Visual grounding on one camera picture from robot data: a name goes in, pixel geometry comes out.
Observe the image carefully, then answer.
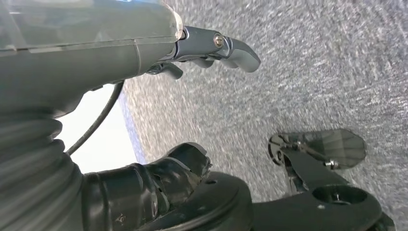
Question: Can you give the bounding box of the grey robot foot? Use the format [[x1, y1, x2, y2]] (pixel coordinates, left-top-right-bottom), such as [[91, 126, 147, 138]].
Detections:
[[268, 128, 368, 170]]

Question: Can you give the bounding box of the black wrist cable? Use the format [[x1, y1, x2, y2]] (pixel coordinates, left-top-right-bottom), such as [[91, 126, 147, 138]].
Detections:
[[65, 81, 126, 157]]

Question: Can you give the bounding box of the black robot leg frame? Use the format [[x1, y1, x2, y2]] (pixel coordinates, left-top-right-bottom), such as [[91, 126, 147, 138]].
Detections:
[[137, 148, 396, 231]]

